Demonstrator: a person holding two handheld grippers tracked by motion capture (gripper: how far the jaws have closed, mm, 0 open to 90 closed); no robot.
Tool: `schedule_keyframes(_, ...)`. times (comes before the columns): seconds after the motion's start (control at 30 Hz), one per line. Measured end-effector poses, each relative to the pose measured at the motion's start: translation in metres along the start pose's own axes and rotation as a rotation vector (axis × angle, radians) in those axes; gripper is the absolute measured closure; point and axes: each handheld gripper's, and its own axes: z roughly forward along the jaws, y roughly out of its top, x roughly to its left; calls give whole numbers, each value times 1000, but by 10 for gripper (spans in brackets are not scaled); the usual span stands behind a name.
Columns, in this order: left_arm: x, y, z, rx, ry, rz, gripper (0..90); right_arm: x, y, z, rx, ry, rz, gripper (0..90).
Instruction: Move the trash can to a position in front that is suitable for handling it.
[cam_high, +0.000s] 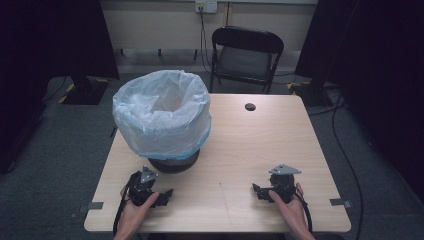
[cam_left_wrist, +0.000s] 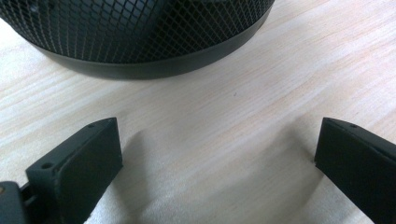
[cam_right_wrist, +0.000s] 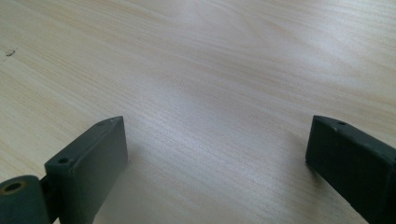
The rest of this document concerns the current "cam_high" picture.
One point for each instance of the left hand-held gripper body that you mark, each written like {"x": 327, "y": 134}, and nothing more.
{"x": 141, "y": 190}

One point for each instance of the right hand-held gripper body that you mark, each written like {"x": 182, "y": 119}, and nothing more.
{"x": 283, "y": 183}

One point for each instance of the person's left hand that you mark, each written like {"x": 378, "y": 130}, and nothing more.
{"x": 135, "y": 213}

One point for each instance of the person's right hand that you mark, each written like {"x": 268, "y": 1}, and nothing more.
{"x": 293, "y": 213}

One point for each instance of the black mesh trash bin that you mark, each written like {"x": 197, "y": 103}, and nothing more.
{"x": 173, "y": 166}

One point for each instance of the grey tape piece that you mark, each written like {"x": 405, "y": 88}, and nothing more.
{"x": 340, "y": 202}
{"x": 95, "y": 205}

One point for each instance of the white plastic trash bag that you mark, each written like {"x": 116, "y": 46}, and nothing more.
{"x": 160, "y": 133}

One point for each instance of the black stand base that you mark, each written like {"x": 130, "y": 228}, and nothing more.
{"x": 87, "y": 91}
{"x": 315, "y": 93}

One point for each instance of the black folding chair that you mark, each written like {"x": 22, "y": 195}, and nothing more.
{"x": 246, "y": 58}

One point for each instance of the black curtain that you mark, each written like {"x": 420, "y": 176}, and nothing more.
{"x": 40, "y": 50}
{"x": 383, "y": 66}

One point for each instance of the white wall outlet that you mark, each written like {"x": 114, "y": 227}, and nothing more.
{"x": 206, "y": 6}

